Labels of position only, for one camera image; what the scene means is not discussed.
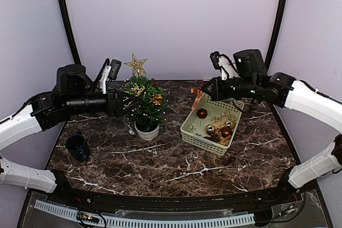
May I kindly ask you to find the black frame post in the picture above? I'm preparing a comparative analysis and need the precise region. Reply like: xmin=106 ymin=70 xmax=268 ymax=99
xmin=265 ymin=0 xmax=286 ymax=69
xmin=58 ymin=0 xmax=81 ymax=65

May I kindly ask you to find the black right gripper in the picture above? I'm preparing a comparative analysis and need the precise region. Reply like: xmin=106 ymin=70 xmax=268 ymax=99
xmin=201 ymin=76 xmax=258 ymax=101

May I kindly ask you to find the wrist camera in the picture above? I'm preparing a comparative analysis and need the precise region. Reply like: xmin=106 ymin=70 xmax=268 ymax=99
xmin=108 ymin=59 xmax=122 ymax=80
xmin=209 ymin=51 xmax=220 ymax=70

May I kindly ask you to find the gold tinsel garland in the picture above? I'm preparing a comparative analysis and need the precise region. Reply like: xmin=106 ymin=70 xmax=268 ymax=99
xmin=211 ymin=112 xmax=236 ymax=129

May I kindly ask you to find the beige perforated plastic basket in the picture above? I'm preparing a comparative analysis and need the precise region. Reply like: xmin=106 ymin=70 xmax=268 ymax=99
xmin=181 ymin=93 xmax=244 ymax=156

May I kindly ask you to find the right black frame post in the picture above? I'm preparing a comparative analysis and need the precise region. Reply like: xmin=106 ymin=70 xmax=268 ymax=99
xmin=265 ymin=0 xmax=286 ymax=69

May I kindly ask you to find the gold star tree topper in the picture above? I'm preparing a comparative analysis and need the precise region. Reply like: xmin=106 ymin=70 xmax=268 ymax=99
xmin=125 ymin=53 xmax=147 ymax=77

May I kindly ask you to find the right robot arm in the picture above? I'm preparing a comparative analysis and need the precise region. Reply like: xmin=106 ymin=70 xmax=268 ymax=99
xmin=201 ymin=49 xmax=341 ymax=203

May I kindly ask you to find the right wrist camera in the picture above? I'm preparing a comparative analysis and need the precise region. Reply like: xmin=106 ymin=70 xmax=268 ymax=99
xmin=209 ymin=51 xmax=220 ymax=70

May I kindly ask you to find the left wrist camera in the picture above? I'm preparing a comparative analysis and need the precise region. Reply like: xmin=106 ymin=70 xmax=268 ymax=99
xmin=108 ymin=59 xmax=122 ymax=80

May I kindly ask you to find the left black frame post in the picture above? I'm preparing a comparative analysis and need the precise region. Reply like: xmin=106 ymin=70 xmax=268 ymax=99
xmin=58 ymin=0 xmax=81 ymax=65

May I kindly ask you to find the grey slotted cable duct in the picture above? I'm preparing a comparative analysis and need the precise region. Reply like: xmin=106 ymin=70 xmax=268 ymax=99
xmin=34 ymin=200 xmax=255 ymax=227

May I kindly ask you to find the brown ribbon cinnamon stick ornament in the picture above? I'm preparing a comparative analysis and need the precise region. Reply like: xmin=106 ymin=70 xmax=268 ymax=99
xmin=190 ymin=88 xmax=203 ymax=109

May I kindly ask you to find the fairy light string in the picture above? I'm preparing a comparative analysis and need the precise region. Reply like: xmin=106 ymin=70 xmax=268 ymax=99
xmin=122 ymin=78 xmax=169 ymax=130

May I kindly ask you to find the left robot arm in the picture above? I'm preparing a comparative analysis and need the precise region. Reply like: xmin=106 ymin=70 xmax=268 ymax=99
xmin=1 ymin=60 xmax=139 ymax=205

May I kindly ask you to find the brown pine cone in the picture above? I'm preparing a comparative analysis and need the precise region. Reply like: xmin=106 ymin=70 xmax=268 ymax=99
xmin=209 ymin=134 xmax=222 ymax=143

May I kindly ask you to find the black front table rail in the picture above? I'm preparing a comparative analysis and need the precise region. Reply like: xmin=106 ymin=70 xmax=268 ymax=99
xmin=48 ymin=177 xmax=303 ymax=213

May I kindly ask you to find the small green christmas tree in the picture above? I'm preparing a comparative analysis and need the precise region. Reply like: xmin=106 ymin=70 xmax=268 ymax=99
xmin=123 ymin=76 xmax=166 ymax=141

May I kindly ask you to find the gold bauble ornament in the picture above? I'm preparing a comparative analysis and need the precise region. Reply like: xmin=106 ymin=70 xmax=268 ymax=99
xmin=225 ymin=121 xmax=235 ymax=129
xmin=205 ymin=124 xmax=216 ymax=136

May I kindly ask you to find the gold merry christmas sign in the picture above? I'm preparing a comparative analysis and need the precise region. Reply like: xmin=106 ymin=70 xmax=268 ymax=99
xmin=130 ymin=83 xmax=145 ymax=97

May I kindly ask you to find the dark blue cup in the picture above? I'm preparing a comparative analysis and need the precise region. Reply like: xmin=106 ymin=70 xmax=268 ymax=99
xmin=66 ymin=131 xmax=90 ymax=162

